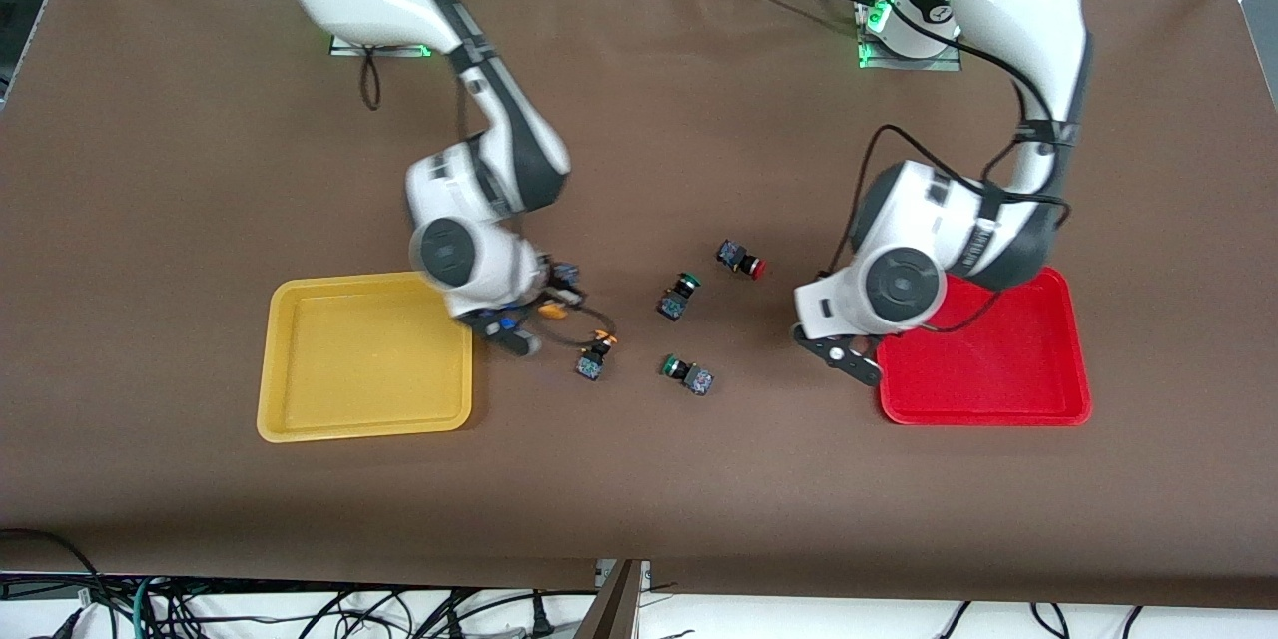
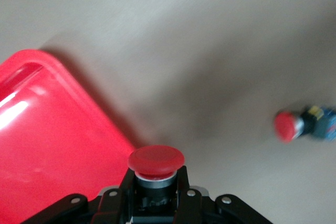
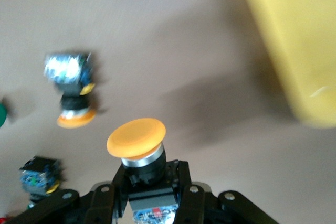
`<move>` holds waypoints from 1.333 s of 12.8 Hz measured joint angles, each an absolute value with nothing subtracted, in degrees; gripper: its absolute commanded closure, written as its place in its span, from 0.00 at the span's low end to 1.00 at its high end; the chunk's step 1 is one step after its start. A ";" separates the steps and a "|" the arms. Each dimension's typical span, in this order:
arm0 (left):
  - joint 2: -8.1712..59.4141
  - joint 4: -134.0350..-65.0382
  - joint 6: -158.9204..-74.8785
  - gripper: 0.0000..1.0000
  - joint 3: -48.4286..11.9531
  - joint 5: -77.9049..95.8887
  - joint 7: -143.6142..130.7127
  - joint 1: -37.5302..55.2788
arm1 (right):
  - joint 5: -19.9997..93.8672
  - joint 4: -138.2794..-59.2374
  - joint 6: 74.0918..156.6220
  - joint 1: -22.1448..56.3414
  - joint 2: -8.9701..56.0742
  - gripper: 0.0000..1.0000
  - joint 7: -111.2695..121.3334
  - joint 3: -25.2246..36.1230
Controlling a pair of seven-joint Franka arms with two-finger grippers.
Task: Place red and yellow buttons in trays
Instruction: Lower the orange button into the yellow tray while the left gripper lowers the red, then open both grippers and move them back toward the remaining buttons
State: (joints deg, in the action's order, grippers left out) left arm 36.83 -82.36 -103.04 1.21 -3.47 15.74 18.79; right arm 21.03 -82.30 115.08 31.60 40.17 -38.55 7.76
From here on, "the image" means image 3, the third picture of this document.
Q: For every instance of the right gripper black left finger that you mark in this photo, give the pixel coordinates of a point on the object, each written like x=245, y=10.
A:
x=102, y=203

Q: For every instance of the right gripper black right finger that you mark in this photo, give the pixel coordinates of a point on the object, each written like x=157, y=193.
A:
x=193, y=203

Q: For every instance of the yellow mushroom push button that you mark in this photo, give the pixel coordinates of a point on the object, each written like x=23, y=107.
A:
x=136, y=137
x=71, y=103

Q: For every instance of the red mushroom push button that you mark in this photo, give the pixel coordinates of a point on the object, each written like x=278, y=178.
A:
x=2, y=221

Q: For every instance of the green push button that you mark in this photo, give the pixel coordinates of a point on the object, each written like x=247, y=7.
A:
x=2, y=115
x=39, y=179

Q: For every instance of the yellow plastic tray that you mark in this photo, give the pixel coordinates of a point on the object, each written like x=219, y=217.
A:
x=302, y=37

